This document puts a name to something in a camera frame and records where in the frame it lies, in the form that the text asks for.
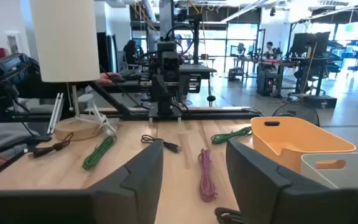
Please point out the black office chair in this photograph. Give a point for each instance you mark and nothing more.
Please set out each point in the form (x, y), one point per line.
(315, 77)

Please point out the black computer monitor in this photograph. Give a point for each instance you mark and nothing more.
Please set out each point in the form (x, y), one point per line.
(309, 43)

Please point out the silver aluminium bracket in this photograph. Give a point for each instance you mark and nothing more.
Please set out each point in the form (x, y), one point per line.
(54, 113)

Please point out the white cylindrical bucket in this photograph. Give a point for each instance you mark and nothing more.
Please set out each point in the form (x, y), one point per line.
(64, 40)

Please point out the office desk with red top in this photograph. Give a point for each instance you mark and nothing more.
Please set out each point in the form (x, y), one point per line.
(309, 60)

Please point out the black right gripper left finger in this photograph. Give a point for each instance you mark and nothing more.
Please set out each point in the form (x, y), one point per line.
(120, 199)

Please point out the black computer tower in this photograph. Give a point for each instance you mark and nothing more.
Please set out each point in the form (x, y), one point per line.
(266, 81)

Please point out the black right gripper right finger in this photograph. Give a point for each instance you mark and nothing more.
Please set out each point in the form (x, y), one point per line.
(275, 199)

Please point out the yellow plastic bin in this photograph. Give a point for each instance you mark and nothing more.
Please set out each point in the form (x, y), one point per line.
(291, 140)

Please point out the white plastic bin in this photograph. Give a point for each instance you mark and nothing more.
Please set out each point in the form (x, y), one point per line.
(353, 174)

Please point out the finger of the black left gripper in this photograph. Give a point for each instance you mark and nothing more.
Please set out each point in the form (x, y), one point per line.
(173, 91)
(158, 90)

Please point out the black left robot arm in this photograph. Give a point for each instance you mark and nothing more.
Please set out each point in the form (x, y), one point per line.
(166, 46)

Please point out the black box on floor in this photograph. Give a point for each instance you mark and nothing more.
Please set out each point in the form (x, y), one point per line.
(320, 101)

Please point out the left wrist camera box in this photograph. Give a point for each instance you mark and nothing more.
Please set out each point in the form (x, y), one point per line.
(170, 63)

